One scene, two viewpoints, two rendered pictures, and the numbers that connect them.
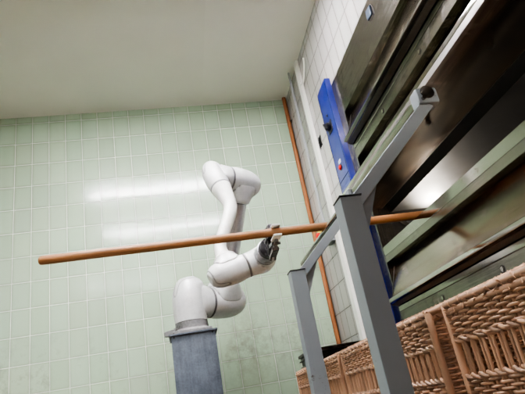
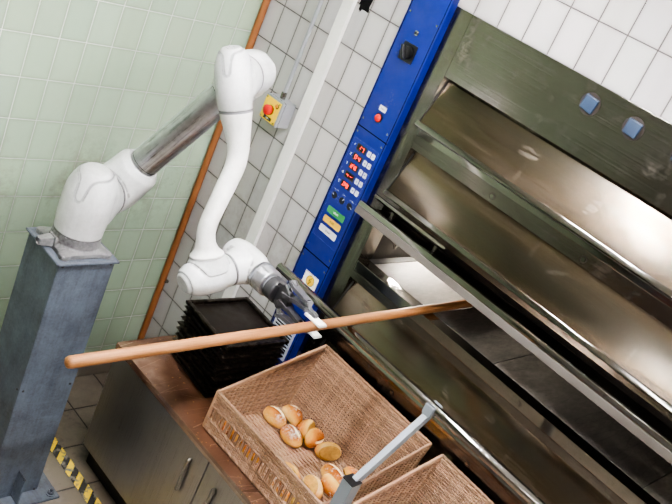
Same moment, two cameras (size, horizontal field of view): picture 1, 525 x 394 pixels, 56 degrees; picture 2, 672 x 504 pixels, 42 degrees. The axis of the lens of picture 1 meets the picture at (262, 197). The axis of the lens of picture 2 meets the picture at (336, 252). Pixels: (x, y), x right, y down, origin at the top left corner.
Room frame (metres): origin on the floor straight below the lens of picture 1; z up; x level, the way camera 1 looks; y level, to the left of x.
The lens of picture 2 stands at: (0.01, 1.51, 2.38)
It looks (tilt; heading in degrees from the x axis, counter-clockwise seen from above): 23 degrees down; 318
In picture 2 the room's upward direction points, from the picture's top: 25 degrees clockwise
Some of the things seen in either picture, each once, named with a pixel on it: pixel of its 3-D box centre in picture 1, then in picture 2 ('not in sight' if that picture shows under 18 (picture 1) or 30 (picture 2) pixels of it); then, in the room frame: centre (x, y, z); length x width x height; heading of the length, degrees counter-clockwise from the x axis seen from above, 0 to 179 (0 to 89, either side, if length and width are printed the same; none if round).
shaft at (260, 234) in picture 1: (291, 230); (327, 324); (1.69, -0.08, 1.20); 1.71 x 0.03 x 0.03; 102
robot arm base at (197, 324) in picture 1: (187, 329); (70, 237); (2.35, 0.46, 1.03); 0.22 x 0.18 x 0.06; 102
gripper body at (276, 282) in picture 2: (269, 246); (280, 294); (1.84, 0.01, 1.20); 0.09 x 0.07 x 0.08; 12
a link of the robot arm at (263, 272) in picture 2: (266, 252); (266, 280); (1.91, 0.03, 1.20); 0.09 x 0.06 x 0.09; 102
